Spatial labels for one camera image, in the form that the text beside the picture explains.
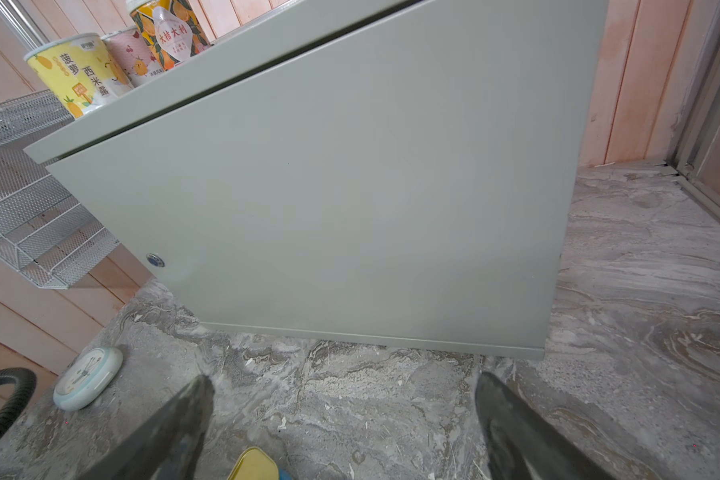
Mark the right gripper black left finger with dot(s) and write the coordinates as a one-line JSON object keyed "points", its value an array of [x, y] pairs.
{"points": [[169, 444]]}

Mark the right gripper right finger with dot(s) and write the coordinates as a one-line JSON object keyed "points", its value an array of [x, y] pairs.
{"points": [[520, 443]]}

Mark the yellow oval sardine tin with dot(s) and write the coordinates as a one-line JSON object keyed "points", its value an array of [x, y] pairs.
{"points": [[255, 464]]}

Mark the yellow label white-lid can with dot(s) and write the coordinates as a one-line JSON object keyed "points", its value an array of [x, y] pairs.
{"points": [[80, 72]]}

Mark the pink label white can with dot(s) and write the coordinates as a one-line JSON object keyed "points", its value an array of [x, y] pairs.
{"points": [[131, 51]]}

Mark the yellow can plain lid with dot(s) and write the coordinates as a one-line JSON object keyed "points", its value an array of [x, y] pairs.
{"points": [[170, 29]]}

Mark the small white round clock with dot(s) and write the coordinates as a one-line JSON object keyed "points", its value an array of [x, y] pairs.
{"points": [[86, 379]]}

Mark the grey metal cabinet box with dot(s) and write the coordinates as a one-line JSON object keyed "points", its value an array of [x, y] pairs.
{"points": [[385, 172]]}

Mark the white wire mesh shelf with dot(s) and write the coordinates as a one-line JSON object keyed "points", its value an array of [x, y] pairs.
{"points": [[46, 234]]}

